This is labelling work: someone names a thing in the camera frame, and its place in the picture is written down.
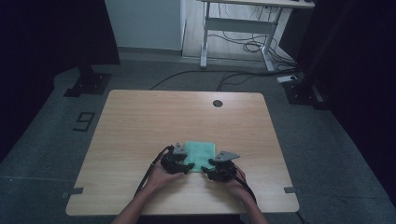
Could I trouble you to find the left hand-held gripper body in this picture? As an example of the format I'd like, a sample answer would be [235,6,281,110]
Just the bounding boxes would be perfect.
[160,142,189,175]

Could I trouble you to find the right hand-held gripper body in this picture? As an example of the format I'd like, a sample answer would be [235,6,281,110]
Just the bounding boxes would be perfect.
[206,150,241,183]

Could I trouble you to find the green towel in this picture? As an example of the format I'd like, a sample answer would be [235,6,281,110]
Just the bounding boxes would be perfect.
[182,141,217,174]

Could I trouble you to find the person's left hand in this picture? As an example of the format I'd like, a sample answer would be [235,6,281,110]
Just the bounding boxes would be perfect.
[145,163,184,194]

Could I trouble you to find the person's right hand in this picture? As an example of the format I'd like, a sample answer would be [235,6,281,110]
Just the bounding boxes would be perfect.
[221,167,250,201]

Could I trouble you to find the grey tape piece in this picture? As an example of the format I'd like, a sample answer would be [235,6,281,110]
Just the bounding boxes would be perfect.
[61,187,85,200]
[283,186,304,195]

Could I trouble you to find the black metal stand base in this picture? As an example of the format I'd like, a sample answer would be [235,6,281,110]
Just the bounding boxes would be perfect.
[64,64,112,98]
[283,77,329,110]

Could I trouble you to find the white power strip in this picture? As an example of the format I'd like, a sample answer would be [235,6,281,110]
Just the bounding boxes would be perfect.
[276,75,299,85]

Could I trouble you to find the black curtain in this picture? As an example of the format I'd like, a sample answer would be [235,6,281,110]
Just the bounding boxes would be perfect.
[0,0,121,163]
[294,0,396,207]

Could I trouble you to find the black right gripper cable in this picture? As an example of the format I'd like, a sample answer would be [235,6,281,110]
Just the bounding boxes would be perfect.
[231,167,258,205]

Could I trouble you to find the long black floor cable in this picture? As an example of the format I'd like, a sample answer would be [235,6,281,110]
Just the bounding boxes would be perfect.
[148,69,300,91]

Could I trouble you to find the tangle of black cables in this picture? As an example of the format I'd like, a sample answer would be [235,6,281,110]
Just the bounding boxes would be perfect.
[207,3,297,69]

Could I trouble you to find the white metal desk frame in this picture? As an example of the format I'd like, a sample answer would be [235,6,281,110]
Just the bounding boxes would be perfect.
[195,0,316,73]

